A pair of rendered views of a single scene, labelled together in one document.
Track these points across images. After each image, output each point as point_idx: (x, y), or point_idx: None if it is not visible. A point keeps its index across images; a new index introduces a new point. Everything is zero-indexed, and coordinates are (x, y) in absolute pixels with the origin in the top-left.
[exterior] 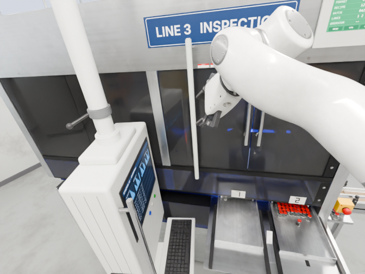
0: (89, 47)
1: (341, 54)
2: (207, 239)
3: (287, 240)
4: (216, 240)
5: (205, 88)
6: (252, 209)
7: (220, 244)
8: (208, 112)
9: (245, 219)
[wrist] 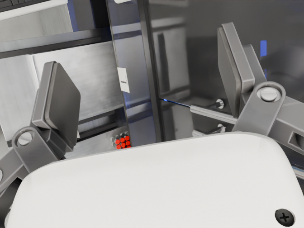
0: None
1: None
2: (28, 40)
3: (79, 154)
4: (30, 59)
5: (236, 134)
6: (113, 100)
7: (30, 65)
8: (11, 207)
9: (91, 93)
